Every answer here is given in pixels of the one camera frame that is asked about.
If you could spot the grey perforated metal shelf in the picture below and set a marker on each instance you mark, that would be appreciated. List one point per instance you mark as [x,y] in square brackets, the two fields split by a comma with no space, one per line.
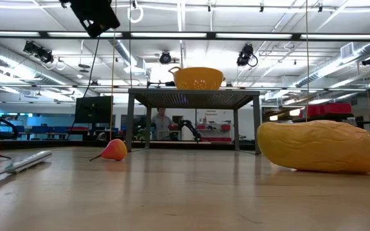
[191,96]

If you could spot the black ceiling spotlight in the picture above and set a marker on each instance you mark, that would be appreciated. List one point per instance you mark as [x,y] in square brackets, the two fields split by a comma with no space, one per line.
[165,58]
[369,61]
[46,56]
[31,47]

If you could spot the black computer monitor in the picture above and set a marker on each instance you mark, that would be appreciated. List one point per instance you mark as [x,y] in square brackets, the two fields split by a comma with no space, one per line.
[93,109]

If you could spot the red storage bin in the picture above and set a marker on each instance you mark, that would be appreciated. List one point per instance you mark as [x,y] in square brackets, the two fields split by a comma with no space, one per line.
[315,110]
[337,108]

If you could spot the black background robot arm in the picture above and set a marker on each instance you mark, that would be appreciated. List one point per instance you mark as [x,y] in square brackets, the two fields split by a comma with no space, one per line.
[191,126]

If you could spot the silver kitchen knife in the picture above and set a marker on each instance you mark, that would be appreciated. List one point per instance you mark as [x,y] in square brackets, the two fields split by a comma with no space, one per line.
[27,161]

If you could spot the yellow mango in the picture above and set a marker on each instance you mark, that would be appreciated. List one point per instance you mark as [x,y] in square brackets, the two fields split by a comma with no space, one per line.
[320,147]

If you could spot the person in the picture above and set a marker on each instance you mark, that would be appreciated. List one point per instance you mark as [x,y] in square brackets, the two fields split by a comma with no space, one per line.
[162,123]

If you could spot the silver ventilation duct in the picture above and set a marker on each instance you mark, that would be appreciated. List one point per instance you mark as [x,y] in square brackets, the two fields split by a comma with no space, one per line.
[358,53]

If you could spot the black overhead camera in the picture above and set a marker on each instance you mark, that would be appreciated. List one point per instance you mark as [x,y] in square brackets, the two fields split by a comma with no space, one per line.
[244,54]

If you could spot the yellow plastic colander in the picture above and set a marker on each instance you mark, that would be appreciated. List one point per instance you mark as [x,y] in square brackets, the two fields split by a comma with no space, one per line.
[198,80]

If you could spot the black aluminium rig frame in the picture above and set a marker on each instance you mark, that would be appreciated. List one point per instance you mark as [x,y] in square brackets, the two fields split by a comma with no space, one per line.
[210,35]

